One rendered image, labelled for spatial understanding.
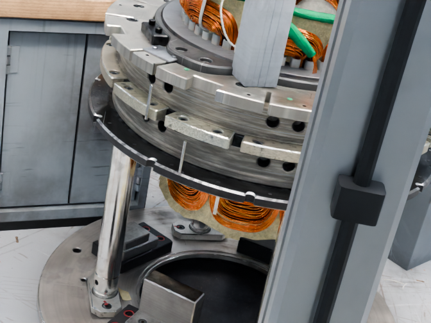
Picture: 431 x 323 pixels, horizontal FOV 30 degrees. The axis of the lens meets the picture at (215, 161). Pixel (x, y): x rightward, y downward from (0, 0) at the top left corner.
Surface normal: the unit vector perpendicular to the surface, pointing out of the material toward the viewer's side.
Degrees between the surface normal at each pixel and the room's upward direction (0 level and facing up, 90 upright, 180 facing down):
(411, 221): 90
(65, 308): 0
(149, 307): 90
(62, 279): 0
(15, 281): 0
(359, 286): 90
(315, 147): 90
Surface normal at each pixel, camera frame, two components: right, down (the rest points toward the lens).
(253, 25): -0.91, 0.02
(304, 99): 0.18, -0.88
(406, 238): -0.74, 0.18
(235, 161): -0.24, 0.39
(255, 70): 0.37, 0.48
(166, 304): -0.45, 0.33
